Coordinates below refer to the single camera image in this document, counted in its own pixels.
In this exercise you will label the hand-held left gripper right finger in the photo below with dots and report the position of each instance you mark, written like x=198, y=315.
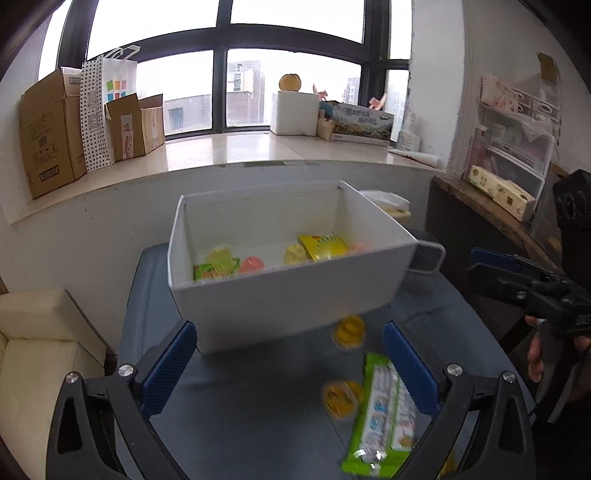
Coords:
x=411, y=364

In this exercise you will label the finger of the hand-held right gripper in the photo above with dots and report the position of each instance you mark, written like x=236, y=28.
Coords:
x=496, y=258
x=494, y=281

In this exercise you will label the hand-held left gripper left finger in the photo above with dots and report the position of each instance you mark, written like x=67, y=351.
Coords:
x=168, y=364

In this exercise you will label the green white-label snack packet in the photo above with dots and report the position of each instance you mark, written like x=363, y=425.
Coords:
x=383, y=420

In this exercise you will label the amber jelly cup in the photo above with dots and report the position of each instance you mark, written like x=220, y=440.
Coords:
x=349, y=331

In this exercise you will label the small yellow snack packet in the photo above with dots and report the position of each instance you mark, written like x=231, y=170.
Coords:
x=448, y=464

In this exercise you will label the white cardboard box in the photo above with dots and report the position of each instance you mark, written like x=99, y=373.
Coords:
x=277, y=304

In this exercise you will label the long yellow snack packet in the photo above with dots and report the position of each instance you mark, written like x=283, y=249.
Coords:
x=323, y=247

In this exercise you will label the pale yellow jelly cup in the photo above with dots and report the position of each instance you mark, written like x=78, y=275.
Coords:
x=295, y=254

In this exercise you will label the person's right hand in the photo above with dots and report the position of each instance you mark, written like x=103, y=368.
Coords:
x=535, y=350

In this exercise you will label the stone counter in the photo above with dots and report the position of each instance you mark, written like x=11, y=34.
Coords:
x=466, y=203

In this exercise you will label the cream tissue box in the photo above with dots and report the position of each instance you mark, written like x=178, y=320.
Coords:
x=501, y=191

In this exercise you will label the blue tablecloth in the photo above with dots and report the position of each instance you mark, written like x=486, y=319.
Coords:
x=258, y=415

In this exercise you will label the clear plastic storage drawers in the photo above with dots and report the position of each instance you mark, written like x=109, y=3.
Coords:
x=517, y=152

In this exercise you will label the tissue pack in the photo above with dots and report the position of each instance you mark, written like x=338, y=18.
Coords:
x=385, y=201

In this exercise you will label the cream sofa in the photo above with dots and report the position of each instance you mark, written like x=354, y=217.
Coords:
x=41, y=360

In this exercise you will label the white tube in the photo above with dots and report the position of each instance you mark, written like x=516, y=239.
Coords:
x=415, y=157

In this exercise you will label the white bottle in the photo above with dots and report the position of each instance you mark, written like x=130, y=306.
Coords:
x=408, y=136

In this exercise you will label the floral pouch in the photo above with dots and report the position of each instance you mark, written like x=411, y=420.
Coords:
x=501, y=94

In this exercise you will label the landscape print box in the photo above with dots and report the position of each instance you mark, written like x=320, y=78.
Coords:
x=362, y=124

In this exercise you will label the pink toy figure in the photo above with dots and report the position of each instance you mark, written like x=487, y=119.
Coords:
x=378, y=102
x=321, y=92

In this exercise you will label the brown paper tag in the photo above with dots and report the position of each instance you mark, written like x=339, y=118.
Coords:
x=548, y=67

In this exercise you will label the small open cardboard box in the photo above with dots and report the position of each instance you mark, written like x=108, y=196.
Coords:
x=134, y=129

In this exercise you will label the white foam box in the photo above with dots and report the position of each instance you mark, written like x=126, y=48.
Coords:
x=293, y=115

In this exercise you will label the polka dot paper bag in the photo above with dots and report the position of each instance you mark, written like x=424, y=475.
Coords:
x=94, y=124

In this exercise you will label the large cardboard box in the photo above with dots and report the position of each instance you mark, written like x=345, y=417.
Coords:
x=46, y=138

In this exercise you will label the white paper bag coloured squares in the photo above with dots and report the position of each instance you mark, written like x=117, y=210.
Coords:
x=117, y=78

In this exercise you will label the black window frame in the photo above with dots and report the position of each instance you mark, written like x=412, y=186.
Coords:
x=220, y=69

